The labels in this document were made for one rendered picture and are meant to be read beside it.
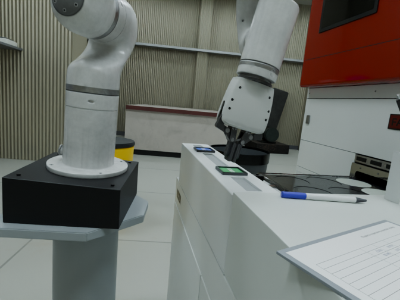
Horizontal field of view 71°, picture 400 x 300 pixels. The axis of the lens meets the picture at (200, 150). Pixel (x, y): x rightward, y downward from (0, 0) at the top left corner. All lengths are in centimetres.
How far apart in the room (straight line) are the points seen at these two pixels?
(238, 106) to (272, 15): 18
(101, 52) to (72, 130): 20
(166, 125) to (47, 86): 214
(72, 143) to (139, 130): 494
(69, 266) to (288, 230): 57
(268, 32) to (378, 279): 45
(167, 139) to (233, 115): 503
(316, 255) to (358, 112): 92
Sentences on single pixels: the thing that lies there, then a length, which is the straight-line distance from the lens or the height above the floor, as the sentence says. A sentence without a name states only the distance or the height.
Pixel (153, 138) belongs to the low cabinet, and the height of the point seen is 36.
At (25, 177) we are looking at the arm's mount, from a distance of 69.
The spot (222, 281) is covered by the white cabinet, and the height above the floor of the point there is 81.
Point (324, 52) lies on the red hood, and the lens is 132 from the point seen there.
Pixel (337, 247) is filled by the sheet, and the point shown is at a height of 97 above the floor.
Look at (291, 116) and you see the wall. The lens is 893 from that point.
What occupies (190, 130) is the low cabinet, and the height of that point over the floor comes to 57.
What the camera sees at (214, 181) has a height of 95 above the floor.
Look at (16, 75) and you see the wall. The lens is 510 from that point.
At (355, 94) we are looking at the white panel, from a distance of 120.
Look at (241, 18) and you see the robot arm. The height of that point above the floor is 130.
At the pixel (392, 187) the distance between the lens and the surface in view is 58.
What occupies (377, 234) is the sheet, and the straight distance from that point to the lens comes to 40.
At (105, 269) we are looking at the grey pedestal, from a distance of 80.
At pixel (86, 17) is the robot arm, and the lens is 64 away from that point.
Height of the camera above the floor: 110
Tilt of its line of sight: 9 degrees down
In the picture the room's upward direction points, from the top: 5 degrees clockwise
